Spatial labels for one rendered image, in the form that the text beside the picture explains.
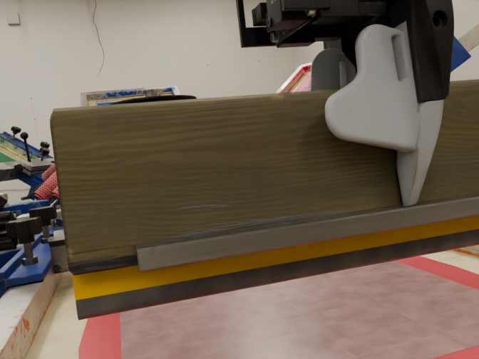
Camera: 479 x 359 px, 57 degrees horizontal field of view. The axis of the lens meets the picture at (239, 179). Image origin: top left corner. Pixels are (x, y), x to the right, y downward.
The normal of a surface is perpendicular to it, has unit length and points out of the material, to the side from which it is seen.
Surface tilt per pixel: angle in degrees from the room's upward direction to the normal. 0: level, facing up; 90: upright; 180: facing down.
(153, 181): 90
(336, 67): 97
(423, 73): 85
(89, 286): 90
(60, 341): 0
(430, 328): 0
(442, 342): 0
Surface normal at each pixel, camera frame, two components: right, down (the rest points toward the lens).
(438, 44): 0.29, 0.26
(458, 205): 0.27, 0.04
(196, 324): -0.12, -0.99
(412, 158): -0.95, 0.13
